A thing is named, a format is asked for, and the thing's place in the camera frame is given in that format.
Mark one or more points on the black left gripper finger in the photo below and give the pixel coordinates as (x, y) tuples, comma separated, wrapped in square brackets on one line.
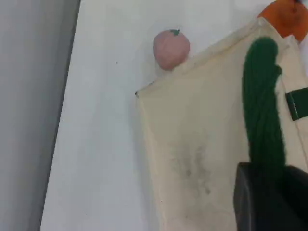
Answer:
[(297, 197), (255, 204)]

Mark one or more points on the orange persimmon shaped toy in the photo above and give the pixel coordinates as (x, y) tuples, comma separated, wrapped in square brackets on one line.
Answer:
[(284, 19)]

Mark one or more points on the pink peach shaped bun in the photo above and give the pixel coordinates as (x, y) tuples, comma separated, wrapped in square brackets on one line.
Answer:
[(170, 49)]

